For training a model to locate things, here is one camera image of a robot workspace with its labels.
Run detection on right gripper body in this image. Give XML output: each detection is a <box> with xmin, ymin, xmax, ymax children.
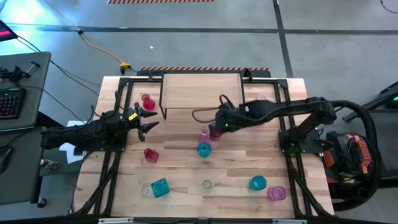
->
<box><xmin>213</xmin><ymin>104</ymin><xmax>249</xmax><ymax>133</ymax></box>

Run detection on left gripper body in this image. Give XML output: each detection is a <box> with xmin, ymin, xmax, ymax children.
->
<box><xmin>119</xmin><ymin>107</ymin><xmax>144</xmax><ymax>138</ymax></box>

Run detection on red bulb glass vase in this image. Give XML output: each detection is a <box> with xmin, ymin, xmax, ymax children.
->
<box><xmin>141</xmin><ymin>93</ymin><xmax>156</xmax><ymax>111</ymax></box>

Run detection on pink bulbous vase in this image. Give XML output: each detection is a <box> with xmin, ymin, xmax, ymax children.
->
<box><xmin>198</xmin><ymin>126</ymin><xmax>212</xmax><ymax>144</ymax></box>

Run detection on teal round glass vase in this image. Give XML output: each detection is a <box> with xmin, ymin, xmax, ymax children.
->
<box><xmin>248</xmin><ymin>175</ymin><xmax>267</xmax><ymax>192</ymax></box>
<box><xmin>196</xmin><ymin>142</ymin><xmax>213</xmax><ymax>158</ymax></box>

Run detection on red square glass vase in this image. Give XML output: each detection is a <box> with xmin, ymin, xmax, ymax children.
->
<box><xmin>143</xmin><ymin>147</ymin><xmax>160</xmax><ymax>164</ymax></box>

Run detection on clear flask-shaped glass vase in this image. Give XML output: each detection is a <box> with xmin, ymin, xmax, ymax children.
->
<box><xmin>200</xmin><ymin>179</ymin><xmax>214</xmax><ymax>194</ymax></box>

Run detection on teal square glass vase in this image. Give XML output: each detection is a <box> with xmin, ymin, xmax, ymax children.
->
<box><xmin>150</xmin><ymin>177</ymin><xmax>171</xmax><ymax>198</ymax></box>

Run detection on clear round glass vase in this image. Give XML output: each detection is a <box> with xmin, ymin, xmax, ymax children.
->
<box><xmin>141</xmin><ymin>183</ymin><xmax>155</xmax><ymax>199</ymax></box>

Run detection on wide pink ribbed vase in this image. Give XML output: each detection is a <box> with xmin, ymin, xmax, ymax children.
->
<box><xmin>266</xmin><ymin>185</ymin><xmax>287</xmax><ymax>202</ymax></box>

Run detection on white paper sheet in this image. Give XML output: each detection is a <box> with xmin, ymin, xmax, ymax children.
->
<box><xmin>58</xmin><ymin>119</ymin><xmax>91</xmax><ymax>165</ymax></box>

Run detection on black desk support beam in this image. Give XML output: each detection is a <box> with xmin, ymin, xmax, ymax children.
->
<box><xmin>40</xmin><ymin>111</ymin><xmax>71</xmax><ymax>130</ymax></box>

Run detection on small dark bottle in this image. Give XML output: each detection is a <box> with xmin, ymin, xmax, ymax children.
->
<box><xmin>39</xmin><ymin>158</ymin><xmax>60</xmax><ymax>170</ymax></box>

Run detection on grey desk with keyboard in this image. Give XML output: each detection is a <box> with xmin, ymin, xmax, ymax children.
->
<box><xmin>0</xmin><ymin>51</ymin><xmax>52</xmax><ymax>131</ymax></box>

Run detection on grey desk with mouse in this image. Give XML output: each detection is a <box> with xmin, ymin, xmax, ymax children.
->
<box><xmin>0</xmin><ymin>126</ymin><xmax>47</xmax><ymax>206</ymax></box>

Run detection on black keyboard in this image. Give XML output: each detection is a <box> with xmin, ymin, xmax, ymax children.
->
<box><xmin>0</xmin><ymin>86</ymin><xmax>27</xmax><ymax>121</ymax></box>

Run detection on black clamp tool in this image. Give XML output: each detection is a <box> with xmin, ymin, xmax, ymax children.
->
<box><xmin>0</xmin><ymin>60</ymin><xmax>41</xmax><ymax>84</ymax></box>

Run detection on black computer mouse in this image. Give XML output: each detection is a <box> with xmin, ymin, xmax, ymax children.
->
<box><xmin>0</xmin><ymin>145</ymin><xmax>14</xmax><ymax>175</ymax></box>

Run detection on orange and black device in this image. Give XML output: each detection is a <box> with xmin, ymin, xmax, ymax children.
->
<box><xmin>323</xmin><ymin>130</ymin><xmax>379</xmax><ymax>200</ymax></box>

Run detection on monitor with red screen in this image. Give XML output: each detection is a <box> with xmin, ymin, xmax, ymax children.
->
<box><xmin>0</xmin><ymin>19</ymin><xmax>19</xmax><ymax>43</ymax></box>

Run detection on dark grey side table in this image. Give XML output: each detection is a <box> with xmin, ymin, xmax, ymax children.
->
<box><xmin>368</xmin><ymin>109</ymin><xmax>398</xmax><ymax>181</ymax></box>

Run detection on black box with green lights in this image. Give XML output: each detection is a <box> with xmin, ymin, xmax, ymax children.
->
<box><xmin>377</xmin><ymin>81</ymin><xmax>398</xmax><ymax>110</ymax></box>

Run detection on wooden shelf with black frame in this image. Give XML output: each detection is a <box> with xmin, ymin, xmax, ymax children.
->
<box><xmin>159</xmin><ymin>70</ymin><xmax>246</xmax><ymax>121</ymax></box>

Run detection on yellow extension cable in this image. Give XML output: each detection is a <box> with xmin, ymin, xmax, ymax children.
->
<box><xmin>42</xmin><ymin>0</ymin><xmax>132</xmax><ymax>75</ymax></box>

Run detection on black corrugated hose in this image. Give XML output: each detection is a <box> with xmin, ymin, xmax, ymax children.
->
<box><xmin>329</xmin><ymin>99</ymin><xmax>382</xmax><ymax>212</ymax></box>

